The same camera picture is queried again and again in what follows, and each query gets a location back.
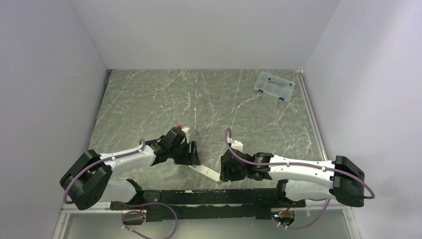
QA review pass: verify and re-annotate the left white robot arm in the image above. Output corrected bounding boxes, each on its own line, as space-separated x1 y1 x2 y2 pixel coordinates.
60 127 201 210

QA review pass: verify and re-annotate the white remote control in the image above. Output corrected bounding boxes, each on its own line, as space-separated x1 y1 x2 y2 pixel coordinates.
189 165 220 182

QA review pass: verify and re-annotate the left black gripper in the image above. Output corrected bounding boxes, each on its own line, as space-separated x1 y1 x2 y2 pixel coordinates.
169 140 200 165

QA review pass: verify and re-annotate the clear plastic organizer box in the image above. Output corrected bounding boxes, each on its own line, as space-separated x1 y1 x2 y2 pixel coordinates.
254 71 296 101

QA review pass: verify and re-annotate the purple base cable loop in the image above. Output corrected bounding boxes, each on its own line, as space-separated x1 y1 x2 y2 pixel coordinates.
121 201 179 239

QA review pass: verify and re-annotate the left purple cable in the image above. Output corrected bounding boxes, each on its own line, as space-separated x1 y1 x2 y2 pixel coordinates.
63 138 146 205

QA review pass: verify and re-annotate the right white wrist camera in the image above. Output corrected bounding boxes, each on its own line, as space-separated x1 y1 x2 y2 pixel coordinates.
227 138 243 152

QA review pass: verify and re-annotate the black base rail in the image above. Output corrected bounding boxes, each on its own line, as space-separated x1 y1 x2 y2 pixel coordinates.
129 188 306 222

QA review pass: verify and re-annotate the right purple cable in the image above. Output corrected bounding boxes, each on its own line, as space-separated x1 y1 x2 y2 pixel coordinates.
224 127 376 230

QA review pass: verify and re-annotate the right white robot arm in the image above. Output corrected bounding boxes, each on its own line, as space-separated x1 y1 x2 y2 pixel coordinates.
220 149 366 208

